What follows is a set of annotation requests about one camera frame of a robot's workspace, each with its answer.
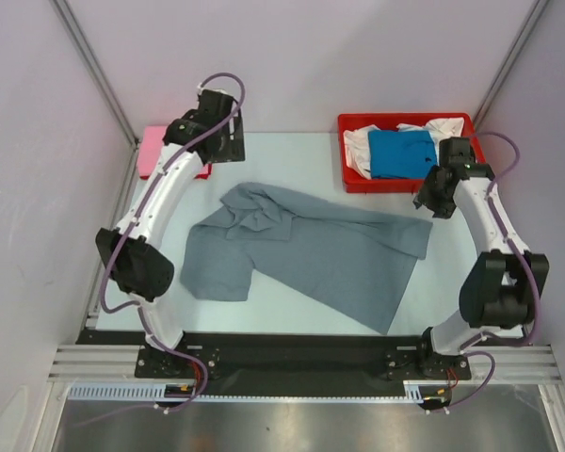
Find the folded pink t-shirt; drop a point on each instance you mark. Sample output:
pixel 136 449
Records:
pixel 149 150

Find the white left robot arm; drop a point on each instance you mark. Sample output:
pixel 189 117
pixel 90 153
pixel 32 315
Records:
pixel 137 273

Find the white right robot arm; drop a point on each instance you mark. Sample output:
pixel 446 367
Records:
pixel 500 298

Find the folded red t-shirt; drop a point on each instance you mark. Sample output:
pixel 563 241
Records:
pixel 203 171

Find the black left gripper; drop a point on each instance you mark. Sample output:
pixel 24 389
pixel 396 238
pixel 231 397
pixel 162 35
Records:
pixel 234 152

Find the red plastic bin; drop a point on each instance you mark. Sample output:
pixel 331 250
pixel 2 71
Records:
pixel 355 183

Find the grey polo shirt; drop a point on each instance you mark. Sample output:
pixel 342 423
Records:
pixel 355 261

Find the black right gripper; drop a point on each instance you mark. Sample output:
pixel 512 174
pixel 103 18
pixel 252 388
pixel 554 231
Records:
pixel 443 210

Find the aluminium frame rail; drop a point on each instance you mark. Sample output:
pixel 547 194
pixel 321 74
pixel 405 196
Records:
pixel 530 365

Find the black mounting base plate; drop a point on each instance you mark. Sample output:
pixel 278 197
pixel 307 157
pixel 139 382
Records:
pixel 261 341

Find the left aluminium corner post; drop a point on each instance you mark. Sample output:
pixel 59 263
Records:
pixel 91 62

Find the white slotted cable duct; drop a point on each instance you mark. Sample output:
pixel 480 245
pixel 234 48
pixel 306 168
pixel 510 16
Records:
pixel 337 390

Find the blue t-shirt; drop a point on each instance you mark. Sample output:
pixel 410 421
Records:
pixel 401 155

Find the right aluminium corner post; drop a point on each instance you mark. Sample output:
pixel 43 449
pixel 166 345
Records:
pixel 512 56

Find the white t-shirt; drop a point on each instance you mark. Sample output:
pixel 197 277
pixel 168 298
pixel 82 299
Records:
pixel 356 141

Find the aluminium corner post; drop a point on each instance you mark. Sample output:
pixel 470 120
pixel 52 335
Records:
pixel 91 62
pixel 512 56

